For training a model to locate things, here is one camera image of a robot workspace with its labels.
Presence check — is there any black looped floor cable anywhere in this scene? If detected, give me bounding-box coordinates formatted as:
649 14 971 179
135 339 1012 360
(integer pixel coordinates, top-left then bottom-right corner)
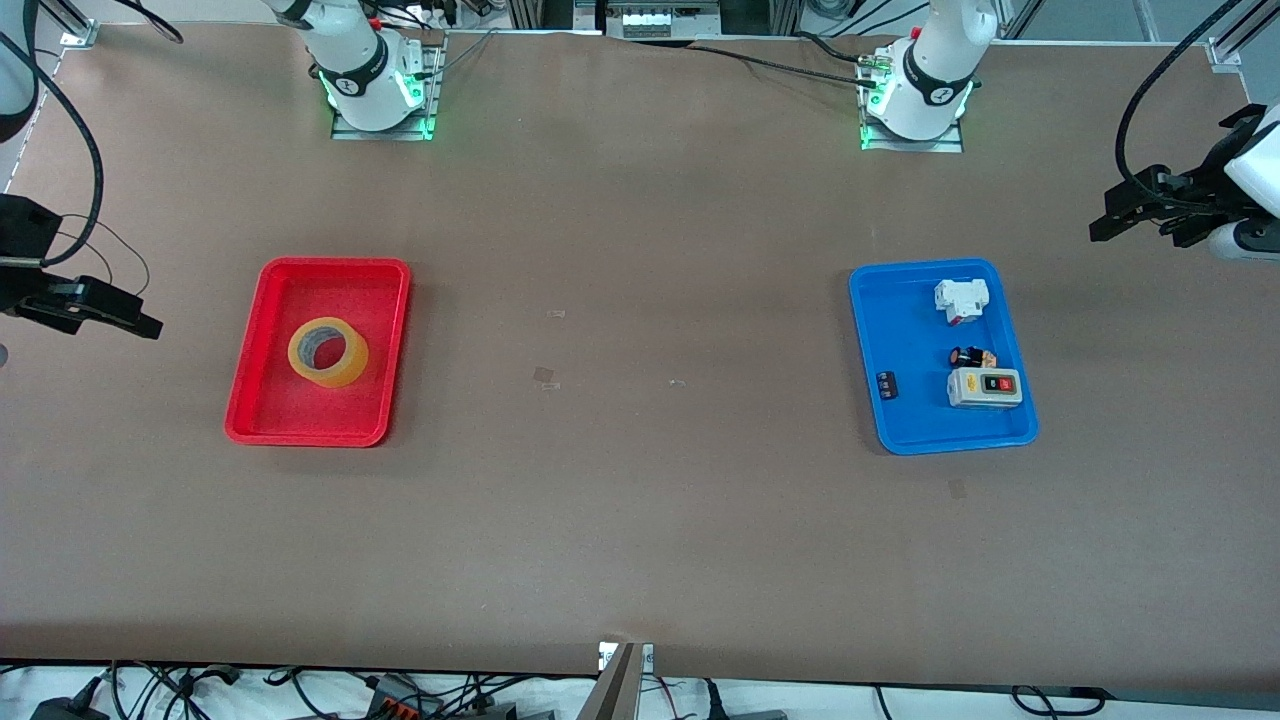
1008 684 1113 717

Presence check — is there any blue plastic tray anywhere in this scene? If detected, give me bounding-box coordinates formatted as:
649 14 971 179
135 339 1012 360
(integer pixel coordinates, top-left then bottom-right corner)
849 258 1041 456

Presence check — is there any black cable on table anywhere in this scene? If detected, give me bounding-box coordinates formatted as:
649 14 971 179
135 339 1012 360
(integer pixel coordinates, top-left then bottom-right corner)
688 32 881 87

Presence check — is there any grey switch box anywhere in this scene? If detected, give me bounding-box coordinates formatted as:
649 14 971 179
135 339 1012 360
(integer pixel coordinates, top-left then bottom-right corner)
946 367 1025 409

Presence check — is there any orange black connector box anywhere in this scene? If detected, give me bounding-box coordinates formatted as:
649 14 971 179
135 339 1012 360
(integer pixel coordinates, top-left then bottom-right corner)
364 676 446 720

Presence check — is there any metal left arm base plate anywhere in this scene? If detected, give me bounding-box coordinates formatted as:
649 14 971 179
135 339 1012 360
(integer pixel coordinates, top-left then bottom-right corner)
858 58 966 154

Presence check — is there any yellow clear tape roll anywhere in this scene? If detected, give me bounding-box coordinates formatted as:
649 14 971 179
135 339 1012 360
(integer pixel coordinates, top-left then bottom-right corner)
287 316 370 389

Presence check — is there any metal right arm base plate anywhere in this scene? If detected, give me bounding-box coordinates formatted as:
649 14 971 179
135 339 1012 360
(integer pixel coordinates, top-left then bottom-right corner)
330 33 446 142

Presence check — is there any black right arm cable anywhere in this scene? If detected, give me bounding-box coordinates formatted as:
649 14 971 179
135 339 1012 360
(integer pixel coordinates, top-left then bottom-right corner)
0 30 107 269

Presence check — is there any white circuit breaker block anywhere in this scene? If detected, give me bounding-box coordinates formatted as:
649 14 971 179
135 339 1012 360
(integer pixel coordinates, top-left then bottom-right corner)
934 278 991 327

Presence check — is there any black power adapter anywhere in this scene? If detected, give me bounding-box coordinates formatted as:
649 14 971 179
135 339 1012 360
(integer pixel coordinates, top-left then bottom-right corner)
28 676 113 720

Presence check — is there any red plastic tray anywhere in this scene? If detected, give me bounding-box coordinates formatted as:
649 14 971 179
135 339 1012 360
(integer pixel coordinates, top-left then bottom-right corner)
224 257 413 448

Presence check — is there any aluminium frame with power strip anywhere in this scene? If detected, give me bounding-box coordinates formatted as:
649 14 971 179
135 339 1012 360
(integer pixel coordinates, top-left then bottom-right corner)
508 0 803 42

